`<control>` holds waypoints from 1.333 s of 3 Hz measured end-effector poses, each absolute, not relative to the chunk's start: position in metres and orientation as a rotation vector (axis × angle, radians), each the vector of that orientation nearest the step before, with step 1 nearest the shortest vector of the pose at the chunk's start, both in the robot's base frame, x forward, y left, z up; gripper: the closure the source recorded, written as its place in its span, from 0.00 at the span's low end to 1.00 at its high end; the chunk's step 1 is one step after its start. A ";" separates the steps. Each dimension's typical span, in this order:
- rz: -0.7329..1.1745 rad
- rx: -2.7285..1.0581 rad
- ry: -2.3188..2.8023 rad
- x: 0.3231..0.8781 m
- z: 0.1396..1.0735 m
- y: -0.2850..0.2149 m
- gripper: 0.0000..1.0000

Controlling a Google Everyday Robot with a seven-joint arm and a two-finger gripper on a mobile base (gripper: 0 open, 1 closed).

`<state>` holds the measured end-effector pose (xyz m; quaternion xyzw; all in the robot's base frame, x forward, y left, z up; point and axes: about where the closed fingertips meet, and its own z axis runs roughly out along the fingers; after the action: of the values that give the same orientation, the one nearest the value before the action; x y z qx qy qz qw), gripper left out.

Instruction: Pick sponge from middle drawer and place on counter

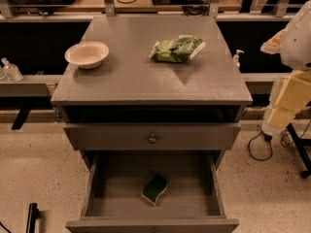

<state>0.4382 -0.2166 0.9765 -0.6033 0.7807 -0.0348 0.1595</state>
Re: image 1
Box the clear sanitizer bottle left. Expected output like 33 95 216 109
1 57 23 82

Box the grey closed top drawer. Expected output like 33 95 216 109
64 123 241 150

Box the green and yellow sponge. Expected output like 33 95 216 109
142 173 167 206

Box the black stand leg right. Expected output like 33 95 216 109
287 123 311 179

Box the grey open middle drawer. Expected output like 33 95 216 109
66 151 238 233

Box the round metal drawer knob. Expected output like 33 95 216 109
148 135 157 144

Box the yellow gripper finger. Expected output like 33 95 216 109
266 71 311 129
260 29 285 54

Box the grey wooden drawer cabinet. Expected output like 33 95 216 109
50 14 254 233

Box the black object bottom left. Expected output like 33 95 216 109
25 203 40 233

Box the white pump bottle right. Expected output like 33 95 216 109
232 50 245 69

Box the green chip bag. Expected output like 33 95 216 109
149 35 205 63

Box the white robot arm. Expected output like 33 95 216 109
260 1 311 135

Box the black power cable floor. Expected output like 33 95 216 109
247 131 273 162

